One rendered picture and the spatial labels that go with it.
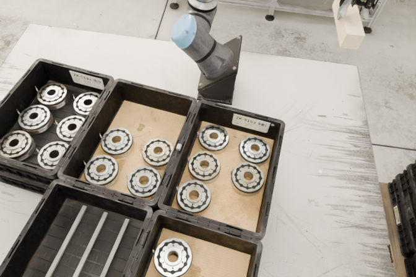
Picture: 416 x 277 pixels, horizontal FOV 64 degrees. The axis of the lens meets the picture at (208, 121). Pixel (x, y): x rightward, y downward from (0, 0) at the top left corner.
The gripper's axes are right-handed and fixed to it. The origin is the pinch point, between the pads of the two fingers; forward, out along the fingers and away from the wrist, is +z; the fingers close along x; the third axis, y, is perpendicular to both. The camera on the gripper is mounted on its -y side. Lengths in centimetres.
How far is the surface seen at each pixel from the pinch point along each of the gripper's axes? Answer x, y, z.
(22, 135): -105, 51, 22
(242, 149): -33, 46, 22
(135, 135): -69, 44, 25
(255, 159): -28, 50, 22
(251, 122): -31, 38, 19
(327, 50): 41, -107, 108
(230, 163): -36, 51, 25
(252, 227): -29, 71, 25
